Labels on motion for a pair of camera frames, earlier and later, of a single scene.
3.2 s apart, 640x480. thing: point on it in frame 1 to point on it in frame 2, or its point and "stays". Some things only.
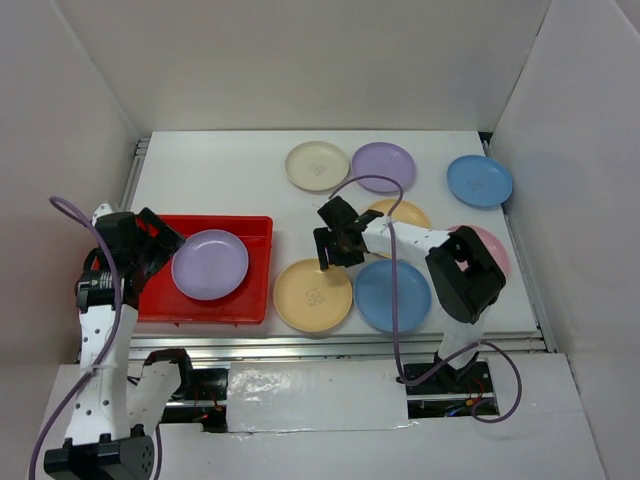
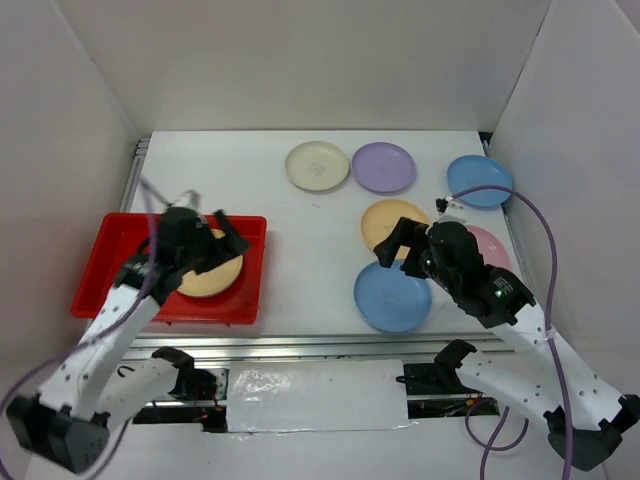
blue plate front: [373, 295] stays
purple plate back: [384, 158] stays
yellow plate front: [311, 299] to [213, 282]
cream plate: [317, 166] stays
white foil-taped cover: [295, 396] stays
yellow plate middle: [403, 212] stays
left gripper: [166, 241] to [234, 243]
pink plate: [492, 246] stays
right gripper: [335, 258] to [409, 233]
